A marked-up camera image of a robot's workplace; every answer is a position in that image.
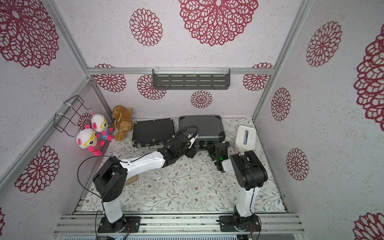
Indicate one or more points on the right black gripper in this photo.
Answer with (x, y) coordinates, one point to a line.
(214, 150)

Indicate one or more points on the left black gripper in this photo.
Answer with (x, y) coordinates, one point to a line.
(191, 153)

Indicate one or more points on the grey hard poker case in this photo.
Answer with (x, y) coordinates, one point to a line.
(211, 129)

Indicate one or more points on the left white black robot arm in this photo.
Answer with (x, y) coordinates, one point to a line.
(111, 177)

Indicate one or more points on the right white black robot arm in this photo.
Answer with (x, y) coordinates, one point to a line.
(250, 174)

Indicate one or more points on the black flat poker case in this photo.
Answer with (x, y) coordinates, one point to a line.
(152, 132)

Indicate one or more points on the white tissue box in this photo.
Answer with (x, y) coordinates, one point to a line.
(245, 139)

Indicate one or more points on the tan wooden oval piece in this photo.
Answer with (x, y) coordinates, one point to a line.
(131, 180)

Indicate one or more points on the brown teddy bear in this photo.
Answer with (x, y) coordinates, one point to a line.
(122, 121)

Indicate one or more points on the upper pink white plush doll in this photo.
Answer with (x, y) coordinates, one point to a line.
(101, 127)

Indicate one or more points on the pink white plush doll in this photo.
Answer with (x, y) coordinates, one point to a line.
(101, 127)
(88, 139)

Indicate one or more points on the lower pink white plush doll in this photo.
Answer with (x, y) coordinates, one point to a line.
(88, 139)

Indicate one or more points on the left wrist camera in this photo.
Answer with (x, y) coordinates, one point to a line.
(192, 137)

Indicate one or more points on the grey metal wall shelf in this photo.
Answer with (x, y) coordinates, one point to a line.
(191, 79)

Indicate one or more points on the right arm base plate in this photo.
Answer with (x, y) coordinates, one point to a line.
(235, 223)

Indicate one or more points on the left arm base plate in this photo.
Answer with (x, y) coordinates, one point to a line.
(123, 225)

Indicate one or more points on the black wire wall basket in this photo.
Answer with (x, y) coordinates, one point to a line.
(73, 107)

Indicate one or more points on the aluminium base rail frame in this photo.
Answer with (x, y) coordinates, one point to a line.
(183, 224)

